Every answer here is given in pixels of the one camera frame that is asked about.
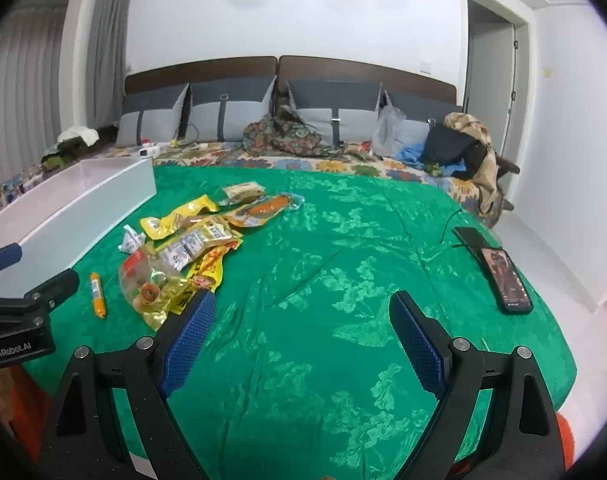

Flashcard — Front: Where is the grey curtain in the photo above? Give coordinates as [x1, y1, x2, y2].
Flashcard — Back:
[86, 0, 134, 126]

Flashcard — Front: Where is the clear dried fruit packet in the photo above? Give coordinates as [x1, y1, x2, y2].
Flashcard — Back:
[118, 247, 196, 332]

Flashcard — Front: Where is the orange sausage packet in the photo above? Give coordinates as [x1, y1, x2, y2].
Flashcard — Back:
[227, 193, 305, 229]

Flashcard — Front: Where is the pile of dark clothes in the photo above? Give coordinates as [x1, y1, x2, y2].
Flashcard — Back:
[443, 112, 504, 218]

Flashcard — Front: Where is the blue cloth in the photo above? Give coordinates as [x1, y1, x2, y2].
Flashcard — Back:
[398, 141, 467, 178]

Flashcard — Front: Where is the pale sheer curtain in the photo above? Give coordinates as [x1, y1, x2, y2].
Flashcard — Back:
[0, 5, 66, 161]

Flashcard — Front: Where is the grey pillows row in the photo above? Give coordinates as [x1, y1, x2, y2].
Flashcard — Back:
[124, 56, 278, 96]

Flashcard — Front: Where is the white power strip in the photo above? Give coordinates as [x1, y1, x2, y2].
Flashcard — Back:
[136, 141, 209, 155]

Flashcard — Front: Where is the green patterned blanket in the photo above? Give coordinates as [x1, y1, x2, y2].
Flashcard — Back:
[20, 165, 579, 480]

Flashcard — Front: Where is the black bag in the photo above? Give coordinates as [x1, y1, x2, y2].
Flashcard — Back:
[423, 122, 489, 181]

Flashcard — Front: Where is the floral bedsheet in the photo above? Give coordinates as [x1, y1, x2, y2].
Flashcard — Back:
[0, 137, 504, 231]

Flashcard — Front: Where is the small orange sausage stick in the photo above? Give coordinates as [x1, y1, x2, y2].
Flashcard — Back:
[90, 272, 108, 318]

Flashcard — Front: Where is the orange cloth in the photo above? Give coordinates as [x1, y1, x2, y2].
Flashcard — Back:
[10, 364, 51, 461]
[557, 412, 575, 468]

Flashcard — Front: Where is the dark floral garment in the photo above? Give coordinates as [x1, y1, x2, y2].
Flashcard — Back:
[242, 105, 347, 157]

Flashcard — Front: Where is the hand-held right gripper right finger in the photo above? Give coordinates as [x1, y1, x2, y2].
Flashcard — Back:
[387, 290, 567, 480]

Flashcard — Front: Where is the yellow-bordered clear snack packet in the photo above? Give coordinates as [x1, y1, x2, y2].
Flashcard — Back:
[156, 219, 245, 267]

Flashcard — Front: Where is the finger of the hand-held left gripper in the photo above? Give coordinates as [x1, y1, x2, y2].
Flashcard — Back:
[26, 268, 80, 311]
[0, 242, 23, 277]

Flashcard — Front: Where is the long pale cake bar packet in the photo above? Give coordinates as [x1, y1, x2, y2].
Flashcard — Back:
[219, 182, 266, 207]

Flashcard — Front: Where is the small white snack packet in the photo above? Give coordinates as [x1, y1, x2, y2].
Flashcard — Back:
[119, 225, 146, 257]

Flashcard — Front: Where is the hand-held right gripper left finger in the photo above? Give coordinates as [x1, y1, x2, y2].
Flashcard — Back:
[42, 289, 219, 480]

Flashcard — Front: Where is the clear plastic bag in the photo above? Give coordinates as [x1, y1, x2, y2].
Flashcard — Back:
[372, 105, 409, 158]

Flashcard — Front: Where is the brown wooden headboard panel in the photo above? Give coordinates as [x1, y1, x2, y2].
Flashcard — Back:
[279, 55, 458, 106]

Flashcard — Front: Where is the grey two-tone pillow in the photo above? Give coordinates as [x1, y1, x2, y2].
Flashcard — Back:
[383, 89, 464, 153]
[286, 79, 384, 146]
[187, 75, 278, 143]
[116, 82, 190, 148]

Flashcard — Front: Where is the thin phone cable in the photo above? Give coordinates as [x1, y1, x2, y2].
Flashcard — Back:
[436, 208, 484, 251]

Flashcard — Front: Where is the white cloth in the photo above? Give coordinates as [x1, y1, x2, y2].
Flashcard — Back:
[57, 126, 100, 147]

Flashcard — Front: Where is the phone with lit screen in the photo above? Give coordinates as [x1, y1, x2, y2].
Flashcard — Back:
[481, 247, 534, 315]

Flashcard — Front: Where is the white door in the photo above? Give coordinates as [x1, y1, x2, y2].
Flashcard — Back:
[471, 0, 517, 158]

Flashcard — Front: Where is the yellow and red snack packet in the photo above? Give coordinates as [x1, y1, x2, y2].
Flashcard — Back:
[183, 244, 236, 292]

